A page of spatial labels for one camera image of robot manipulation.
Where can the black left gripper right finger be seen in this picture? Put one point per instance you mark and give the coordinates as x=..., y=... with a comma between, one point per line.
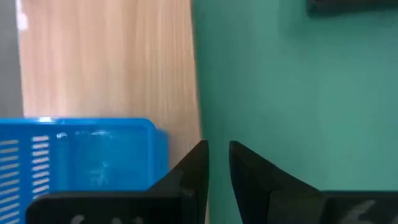
x=264, y=199

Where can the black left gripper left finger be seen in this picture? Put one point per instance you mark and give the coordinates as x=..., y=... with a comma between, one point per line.
x=186, y=199

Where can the blue plastic basket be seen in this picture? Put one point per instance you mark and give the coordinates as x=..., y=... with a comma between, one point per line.
x=93, y=155

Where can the black plastic basket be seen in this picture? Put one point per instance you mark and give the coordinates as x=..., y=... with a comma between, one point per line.
x=351, y=5

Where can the green table mat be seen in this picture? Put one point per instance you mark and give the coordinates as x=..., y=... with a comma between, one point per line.
x=295, y=93

